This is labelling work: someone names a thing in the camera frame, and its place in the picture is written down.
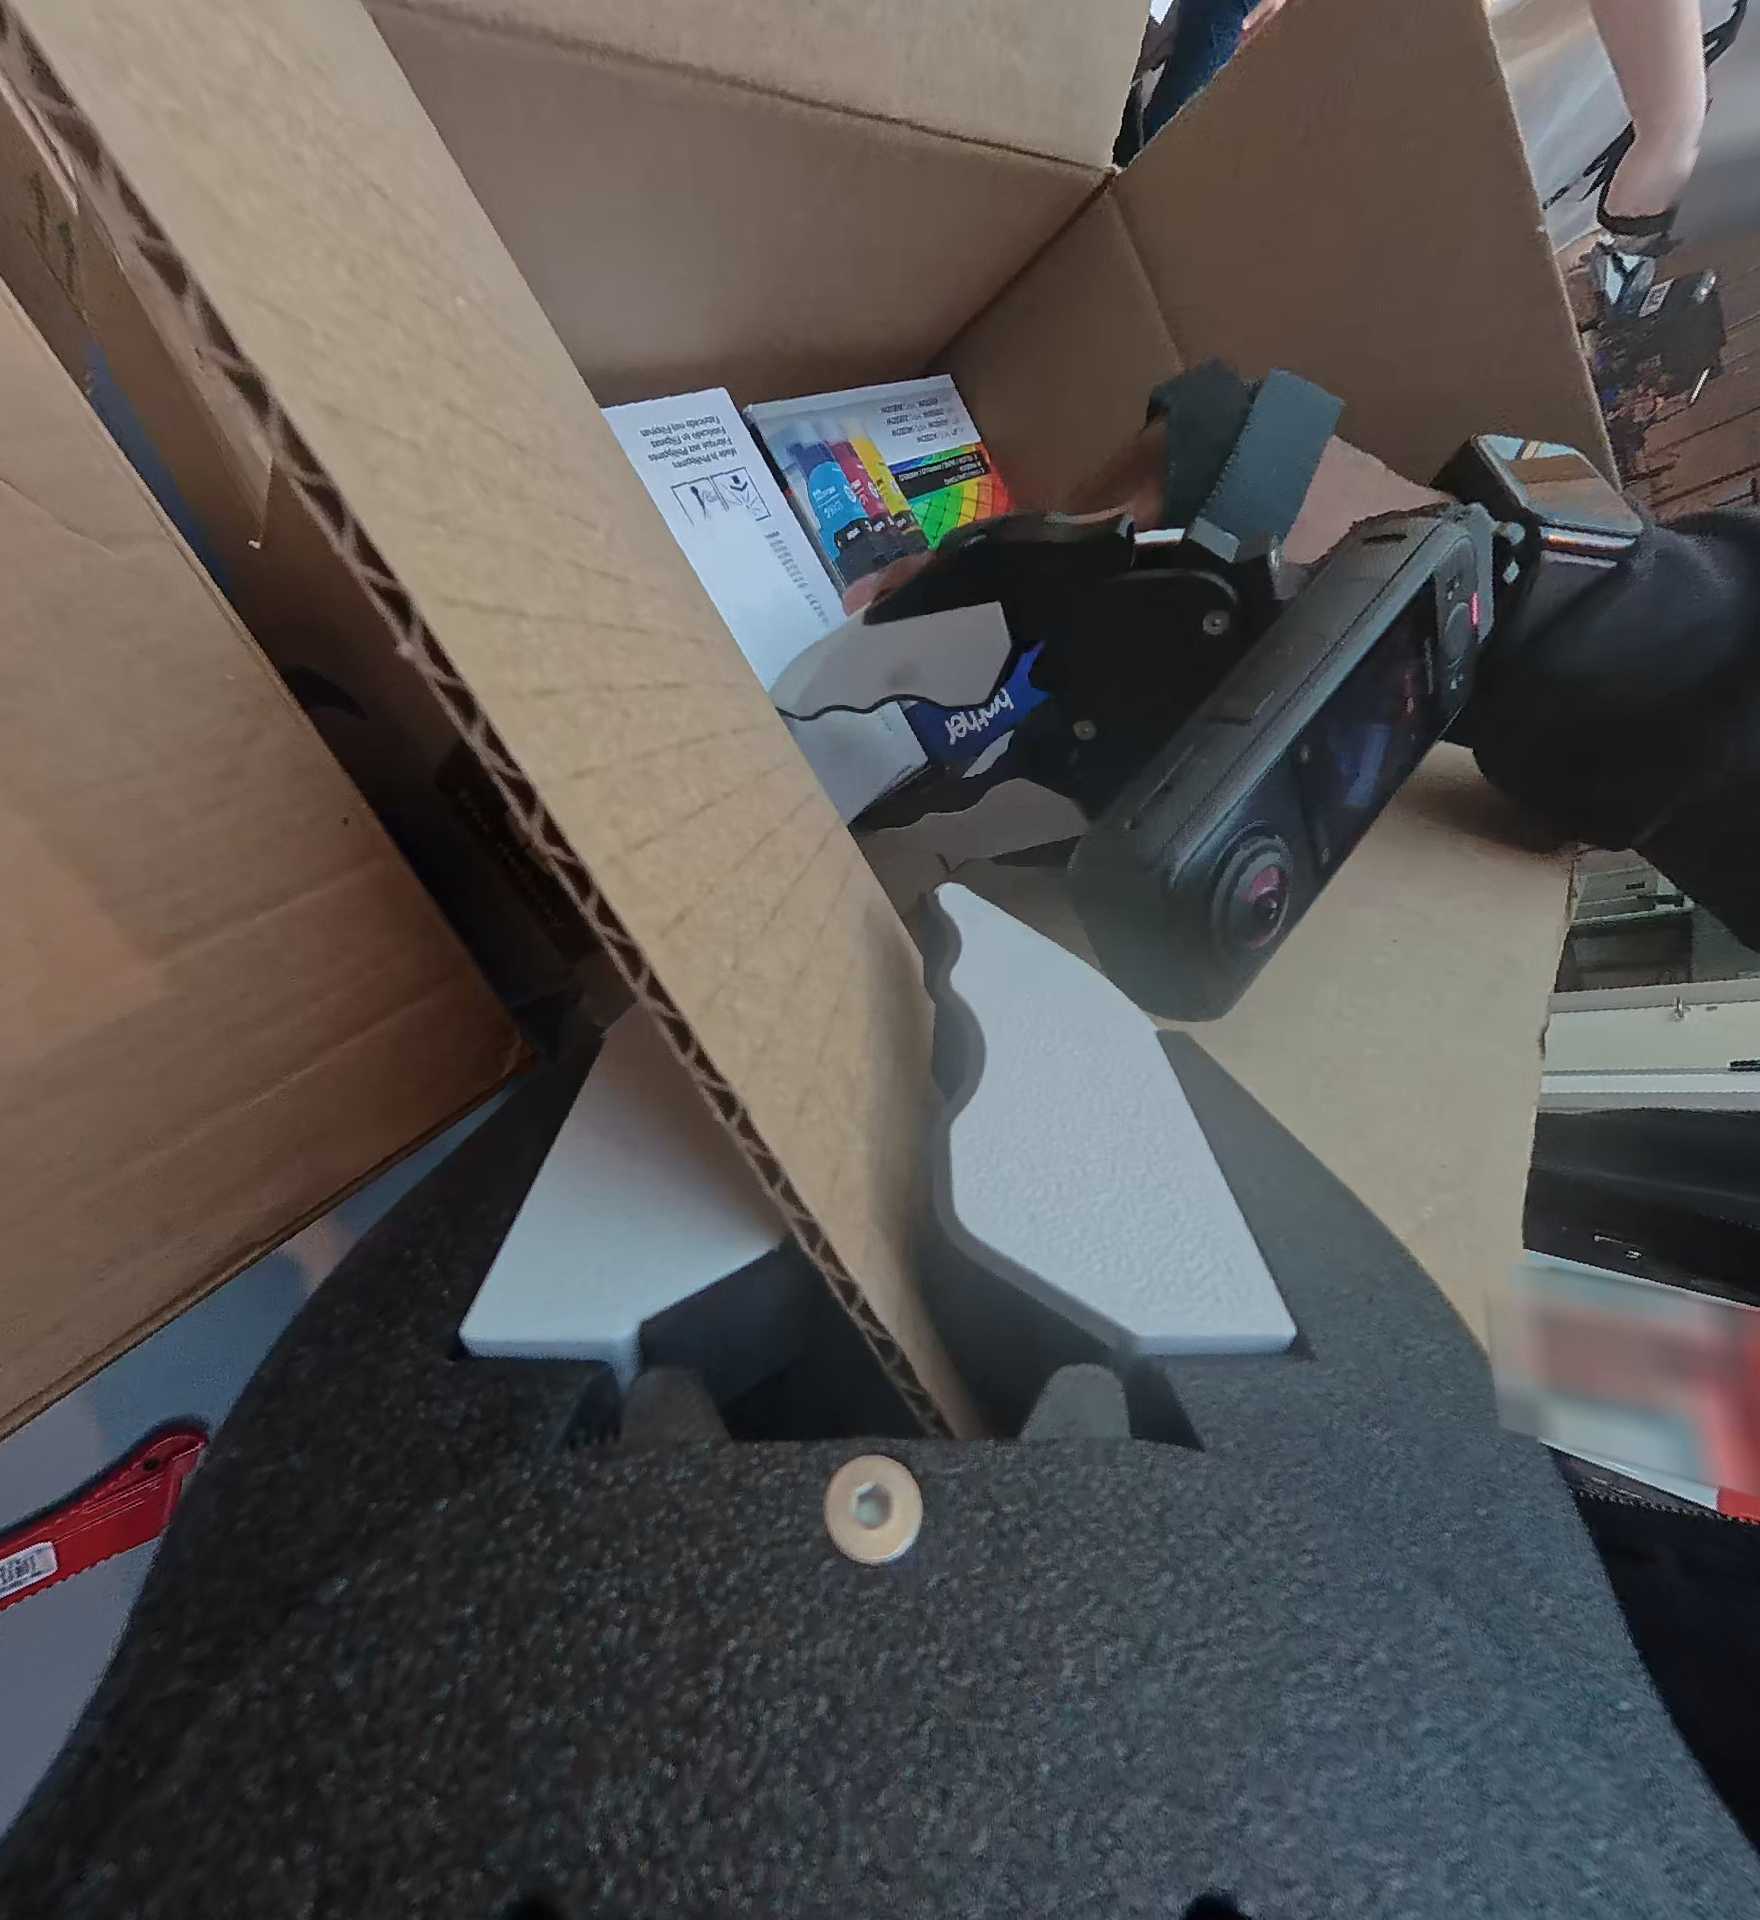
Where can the plain brown cardboard box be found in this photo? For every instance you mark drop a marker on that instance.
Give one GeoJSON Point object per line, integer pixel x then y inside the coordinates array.
{"type": "Point", "coordinates": [145, 900]}

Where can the white and blue small box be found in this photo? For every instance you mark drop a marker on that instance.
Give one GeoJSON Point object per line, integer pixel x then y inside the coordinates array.
{"type": "Point", "coordinates": [954, 729]}

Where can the large brown cardboard box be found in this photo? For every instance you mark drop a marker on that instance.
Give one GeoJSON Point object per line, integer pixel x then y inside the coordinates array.
{"type": "Point", "coordinates": [521, 525]}

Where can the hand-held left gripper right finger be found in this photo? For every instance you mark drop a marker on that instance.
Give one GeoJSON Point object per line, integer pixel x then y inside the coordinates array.
{"type": "Point", "coordinates": [1105, 1154]}

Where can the colourful ink bottle box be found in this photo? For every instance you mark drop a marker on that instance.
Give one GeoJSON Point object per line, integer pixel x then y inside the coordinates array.
{"type": "Point", "coordinates": [894, 464]}

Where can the person's right hand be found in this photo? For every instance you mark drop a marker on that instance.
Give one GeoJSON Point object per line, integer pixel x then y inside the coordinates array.
{"type": "Point", "coordinates": [1353, 502]}

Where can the person's right forearm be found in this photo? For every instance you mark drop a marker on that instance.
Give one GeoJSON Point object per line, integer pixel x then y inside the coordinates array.
{"type": "Point", "coordinates": [1691, 704]}

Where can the black smartwatch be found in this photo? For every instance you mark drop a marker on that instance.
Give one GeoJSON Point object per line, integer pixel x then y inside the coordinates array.
{"type": "Point", "coordinates": [1548, 488]}

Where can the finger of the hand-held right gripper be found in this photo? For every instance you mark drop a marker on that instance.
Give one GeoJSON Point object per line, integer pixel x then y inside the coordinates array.
{"type": "Point", "coordinates": [1000, 832]}
{"type": "Point", "coordinates": [910, 652]}

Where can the white table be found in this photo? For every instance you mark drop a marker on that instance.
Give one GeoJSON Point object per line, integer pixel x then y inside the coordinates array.
{"type": "Point", "coordinates": [1691, 1042]}

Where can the white printed box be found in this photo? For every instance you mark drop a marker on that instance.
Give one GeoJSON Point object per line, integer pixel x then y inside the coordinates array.
{"type": "Point", "coordinates": [701, 495]}

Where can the black device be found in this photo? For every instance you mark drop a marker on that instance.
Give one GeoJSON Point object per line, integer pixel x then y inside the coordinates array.
{"type": "Point", "coordinates": [1674, 1200]}

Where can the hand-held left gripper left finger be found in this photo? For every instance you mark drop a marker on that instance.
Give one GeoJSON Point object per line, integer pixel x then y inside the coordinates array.
{"type": "Point", "coordinates": [610, 1215]}

